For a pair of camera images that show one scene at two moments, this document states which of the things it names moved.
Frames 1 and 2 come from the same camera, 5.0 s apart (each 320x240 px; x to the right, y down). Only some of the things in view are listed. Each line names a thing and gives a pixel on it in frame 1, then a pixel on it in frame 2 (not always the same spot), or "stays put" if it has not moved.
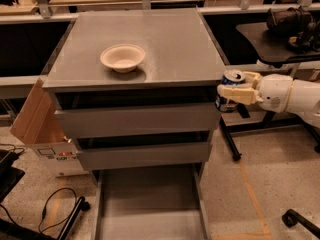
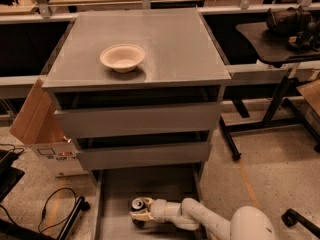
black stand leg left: [13, 231] stays put
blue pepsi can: [230, 77] → [137, 205]
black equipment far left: [10, 175] stays put
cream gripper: [274, 92] → [159, 208]
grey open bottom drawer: [151, 203] stays put
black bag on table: [297, 26] stays put
